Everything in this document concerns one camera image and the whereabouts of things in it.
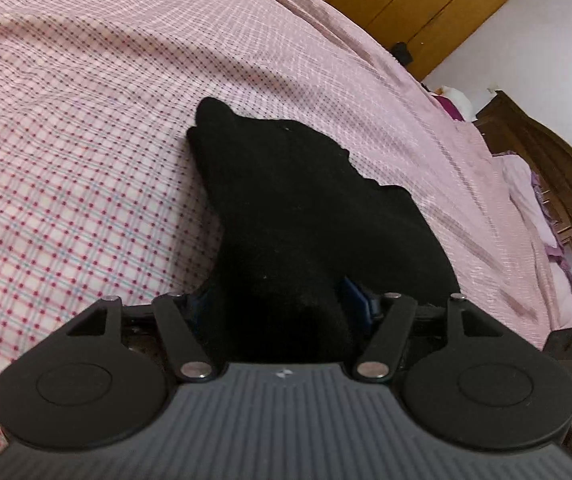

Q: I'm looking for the black knit cardigan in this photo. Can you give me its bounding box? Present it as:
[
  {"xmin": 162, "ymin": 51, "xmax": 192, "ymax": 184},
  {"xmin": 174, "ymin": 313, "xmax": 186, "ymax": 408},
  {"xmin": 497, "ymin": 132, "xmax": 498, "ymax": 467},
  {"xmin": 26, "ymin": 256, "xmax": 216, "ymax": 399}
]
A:
[{"xmin": 184, "ymin": 98, "xmax": 458, "ymax": 364}]

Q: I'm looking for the white pillow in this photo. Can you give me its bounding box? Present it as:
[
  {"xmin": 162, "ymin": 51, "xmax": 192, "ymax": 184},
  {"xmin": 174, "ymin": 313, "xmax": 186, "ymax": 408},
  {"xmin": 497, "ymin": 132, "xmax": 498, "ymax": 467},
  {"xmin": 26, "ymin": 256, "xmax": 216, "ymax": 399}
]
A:
[{"xmin": 493, "ymin": 152, "xmax": 572, "ymax": 328}]

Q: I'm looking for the dark wooden headboard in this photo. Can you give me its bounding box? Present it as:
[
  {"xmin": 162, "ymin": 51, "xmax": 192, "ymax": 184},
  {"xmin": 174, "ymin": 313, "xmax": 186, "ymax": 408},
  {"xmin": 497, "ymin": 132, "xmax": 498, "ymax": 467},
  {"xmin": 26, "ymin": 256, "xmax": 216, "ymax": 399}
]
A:
[{"xmin": 475, "ymin": 91, "xmax": 572, "ymax": 275}]

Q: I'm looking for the purple cloth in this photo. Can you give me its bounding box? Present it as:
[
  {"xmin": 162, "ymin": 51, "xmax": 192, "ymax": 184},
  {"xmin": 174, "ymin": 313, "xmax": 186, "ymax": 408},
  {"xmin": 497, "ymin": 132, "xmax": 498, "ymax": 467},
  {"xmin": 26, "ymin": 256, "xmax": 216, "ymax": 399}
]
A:
[{"xmin": 431, "ymin": 93, "xmax": 465, "ymax": 122}]

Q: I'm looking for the white plush item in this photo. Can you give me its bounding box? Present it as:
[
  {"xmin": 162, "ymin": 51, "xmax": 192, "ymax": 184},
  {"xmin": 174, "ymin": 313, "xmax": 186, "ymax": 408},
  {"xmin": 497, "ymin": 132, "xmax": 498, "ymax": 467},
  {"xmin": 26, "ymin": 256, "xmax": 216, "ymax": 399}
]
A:
[{"xmin": 440, "ymin": 86, "xmax": 477, "ymax": 122}]

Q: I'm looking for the small black bag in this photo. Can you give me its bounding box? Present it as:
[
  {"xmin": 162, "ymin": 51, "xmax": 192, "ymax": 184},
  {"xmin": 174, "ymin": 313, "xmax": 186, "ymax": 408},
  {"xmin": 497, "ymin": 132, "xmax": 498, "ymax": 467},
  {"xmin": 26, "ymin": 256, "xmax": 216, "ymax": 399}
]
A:
[{"xmin": 389, "ymin": 42, "xmax": 413, "ymax": 67}]

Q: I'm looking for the pink checkered bed duvet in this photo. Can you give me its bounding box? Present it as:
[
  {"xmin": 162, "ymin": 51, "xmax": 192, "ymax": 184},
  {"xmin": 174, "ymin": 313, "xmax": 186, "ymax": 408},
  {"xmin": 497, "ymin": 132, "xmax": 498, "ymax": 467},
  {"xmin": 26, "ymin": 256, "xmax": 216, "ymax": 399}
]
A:
[{"xmin": 0, "ymin": 0, "xmax": 563, "ymax": 470}]

